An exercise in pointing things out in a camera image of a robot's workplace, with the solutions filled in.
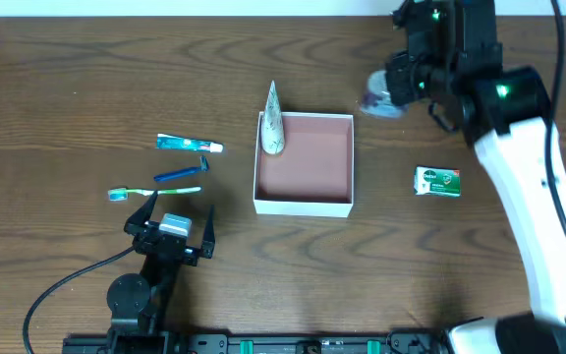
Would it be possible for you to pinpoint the green soap bar box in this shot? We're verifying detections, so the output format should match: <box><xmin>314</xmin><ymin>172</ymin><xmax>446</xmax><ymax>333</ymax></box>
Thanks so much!
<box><xmin>414</xmin><ymin>165</ymin><xmax>461</xmax><ymax>198</ymax></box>

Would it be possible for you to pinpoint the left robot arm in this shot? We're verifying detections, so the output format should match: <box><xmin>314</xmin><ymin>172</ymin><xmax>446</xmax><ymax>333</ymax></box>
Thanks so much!
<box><xmin>102</xmin><ymin>193</ymin><xmax>215</xmax><ymax>354</ymax></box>

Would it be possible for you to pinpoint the green white toothbrush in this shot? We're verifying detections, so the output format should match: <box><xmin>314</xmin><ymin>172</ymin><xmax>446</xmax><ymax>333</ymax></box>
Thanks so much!
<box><xmin>107</xmin><ymin>187</ymin><xmax>202</xmax><ymax>202</ymax></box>

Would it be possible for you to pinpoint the white cream tube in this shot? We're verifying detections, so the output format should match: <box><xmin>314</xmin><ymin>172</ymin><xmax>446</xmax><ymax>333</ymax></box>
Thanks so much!
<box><xmin>260</xmin><ymin>81</ymin><xmax>285</xmax><ymax>155</ymax></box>

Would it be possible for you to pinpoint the white box with pink interior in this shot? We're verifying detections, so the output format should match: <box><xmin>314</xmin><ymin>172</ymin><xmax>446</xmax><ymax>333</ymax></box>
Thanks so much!
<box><xmin>253</xmin><ymin>112</ymin><xmax>355</xmax><ymax>218</ymax></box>

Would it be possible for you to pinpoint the green toothpaste tube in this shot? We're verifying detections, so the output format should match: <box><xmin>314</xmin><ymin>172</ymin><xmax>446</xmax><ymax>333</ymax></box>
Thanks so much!
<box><xmin>156</xmin><ymin>133</ymin><xmax>224</xmax><ymax>153</ymax></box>

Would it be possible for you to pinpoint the blue disposable razor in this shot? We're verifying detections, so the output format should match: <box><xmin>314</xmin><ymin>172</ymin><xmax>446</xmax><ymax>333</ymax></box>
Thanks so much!
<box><xmin>153</xmin><ymin>155</ymin><xmax>209</xmax><ymax>183</ymax></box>

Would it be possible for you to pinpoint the dark blue pump bottle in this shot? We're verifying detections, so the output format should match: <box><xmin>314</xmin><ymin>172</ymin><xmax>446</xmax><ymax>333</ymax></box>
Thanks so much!
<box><xmin>360</xmin><ymin>70</ymin><xmax>408</xmax><ymax>119</ymax></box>

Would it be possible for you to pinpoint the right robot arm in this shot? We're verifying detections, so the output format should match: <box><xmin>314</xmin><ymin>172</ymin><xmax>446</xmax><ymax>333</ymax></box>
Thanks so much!
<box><xmin>385</xmin><ymin>1</ymin><xmax>566</xmax><ymax>353</ymax></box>

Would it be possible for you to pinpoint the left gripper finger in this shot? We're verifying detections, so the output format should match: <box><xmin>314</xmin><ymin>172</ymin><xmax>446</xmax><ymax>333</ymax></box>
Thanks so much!
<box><xmin>201</xmin><ymin>206</ymin><xmax>215</xmax><ymax>246</ymax></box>
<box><xmin>125</xmin><ymin>191</ymin><xmax>158</xmax><ymax>227</ymax></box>

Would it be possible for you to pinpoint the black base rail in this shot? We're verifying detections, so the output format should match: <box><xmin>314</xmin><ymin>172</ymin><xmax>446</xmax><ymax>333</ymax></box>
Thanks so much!
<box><xmin>62</xmin><ymin>331</ymin><xmax>451</xmax><ymax>354</ymax></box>

